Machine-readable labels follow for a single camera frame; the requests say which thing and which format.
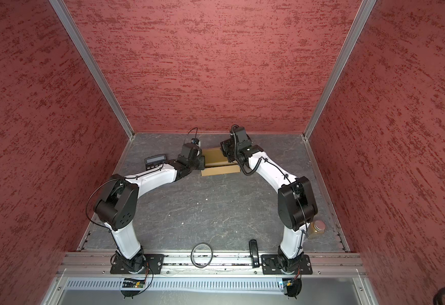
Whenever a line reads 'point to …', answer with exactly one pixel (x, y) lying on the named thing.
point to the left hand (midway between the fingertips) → (202, 161)
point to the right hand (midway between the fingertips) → (215, 149)
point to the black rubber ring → (209, 262)
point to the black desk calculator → (154, 161)
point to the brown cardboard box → (216, 162)
